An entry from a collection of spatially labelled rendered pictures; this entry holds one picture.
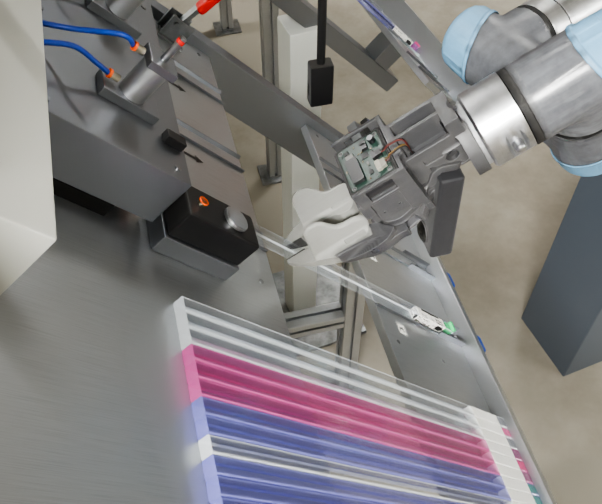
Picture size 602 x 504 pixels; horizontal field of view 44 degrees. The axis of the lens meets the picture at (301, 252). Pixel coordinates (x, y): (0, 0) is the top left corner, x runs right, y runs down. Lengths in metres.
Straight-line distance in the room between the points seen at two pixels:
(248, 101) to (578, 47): 0.46
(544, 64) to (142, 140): 0.34
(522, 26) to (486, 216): 1.33
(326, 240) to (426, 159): 0.12
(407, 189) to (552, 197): 1.58
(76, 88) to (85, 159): 0.05
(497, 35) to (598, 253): 0.84
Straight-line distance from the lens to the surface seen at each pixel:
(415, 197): 0.67
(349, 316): 1.48
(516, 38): 0.82
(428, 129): 0.67
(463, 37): 0.83
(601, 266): 1.59
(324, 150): 1.02
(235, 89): 0.97
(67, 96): 0.52
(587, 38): 0.67
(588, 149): 0.75
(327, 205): 0.73
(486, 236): 2.07
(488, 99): 0.66
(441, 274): 1.04
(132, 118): 0.56
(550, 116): 0.67
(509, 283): 1.99
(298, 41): 1.25
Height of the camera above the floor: 1.55
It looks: 51 degrees down
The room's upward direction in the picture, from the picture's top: straight up
